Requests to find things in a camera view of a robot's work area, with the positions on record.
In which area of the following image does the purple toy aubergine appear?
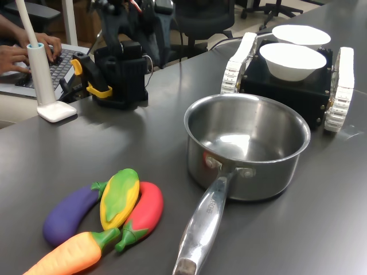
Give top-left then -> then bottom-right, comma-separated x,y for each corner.
42,180 -> 109,248

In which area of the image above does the person's left hand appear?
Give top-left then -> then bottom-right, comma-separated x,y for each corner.
33,32 -> 63,62

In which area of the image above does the person's right hand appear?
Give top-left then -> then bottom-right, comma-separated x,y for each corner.
0,44 -> 32,77

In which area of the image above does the black and yellow clip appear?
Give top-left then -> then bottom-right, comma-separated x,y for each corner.
59,53 -> 114,100

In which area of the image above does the white upright pole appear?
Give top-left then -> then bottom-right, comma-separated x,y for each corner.
61,0 -> 79,46

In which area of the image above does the silver laptop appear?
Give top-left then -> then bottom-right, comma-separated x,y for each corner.
0,42 -> 91,100

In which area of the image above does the black chair wheel base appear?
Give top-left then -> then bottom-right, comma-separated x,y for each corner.
240,0 -> 304,31

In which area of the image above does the grey office chair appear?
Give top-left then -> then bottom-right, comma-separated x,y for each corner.
2,1 -> 61,32

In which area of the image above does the white bowl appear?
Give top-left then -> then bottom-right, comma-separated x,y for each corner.
259,42 -> 327,82
271,24 -> 332,46

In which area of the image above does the black white-tracked small vehicle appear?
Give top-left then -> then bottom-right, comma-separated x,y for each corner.
220,32 -> 356,133

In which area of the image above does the yellow green toy corn cob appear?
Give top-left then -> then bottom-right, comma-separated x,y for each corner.
99,168 -> 140,231

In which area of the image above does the red toy chilli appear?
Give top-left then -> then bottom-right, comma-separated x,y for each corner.
114,181 -> 165,253

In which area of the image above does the clear tape strip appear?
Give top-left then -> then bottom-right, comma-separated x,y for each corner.
343,124 -> 365,140

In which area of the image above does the orange toy carrot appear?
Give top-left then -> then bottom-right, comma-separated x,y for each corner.
22,227 -> 121,275

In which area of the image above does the long black cable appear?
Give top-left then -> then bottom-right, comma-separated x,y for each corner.
177,14 -> 187,101

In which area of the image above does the steel pan with long handle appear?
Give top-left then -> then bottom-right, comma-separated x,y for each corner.
171,93 -> 312,275

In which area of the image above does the white post with square foot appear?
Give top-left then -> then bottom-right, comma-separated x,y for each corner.
15,0 -> 78,123

